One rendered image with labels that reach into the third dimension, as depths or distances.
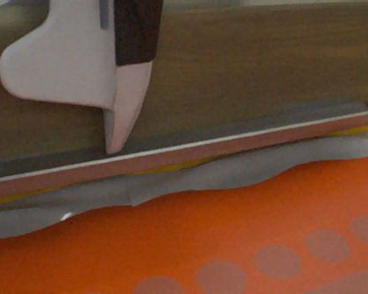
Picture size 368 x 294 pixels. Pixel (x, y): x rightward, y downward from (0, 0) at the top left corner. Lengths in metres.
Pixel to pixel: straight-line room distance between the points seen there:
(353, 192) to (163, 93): 0.12
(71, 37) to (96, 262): 0.10
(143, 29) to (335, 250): 0.14
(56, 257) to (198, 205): 0.08
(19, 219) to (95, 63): 0.09
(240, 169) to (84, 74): 0.12
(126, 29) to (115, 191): 0.10
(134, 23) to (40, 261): 0.11
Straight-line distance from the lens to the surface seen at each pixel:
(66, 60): 0.19
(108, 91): 0.20
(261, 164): 0.29
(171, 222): 0.25
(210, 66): 0.24
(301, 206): 0.27
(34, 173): 0.22
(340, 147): 0.32
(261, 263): 0.23
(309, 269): 0.23
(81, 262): 0.23
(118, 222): 0.25
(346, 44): 0.28
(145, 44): 0.19
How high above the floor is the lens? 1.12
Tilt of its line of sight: 33 degrees down
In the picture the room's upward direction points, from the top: 3 degrees clockwise
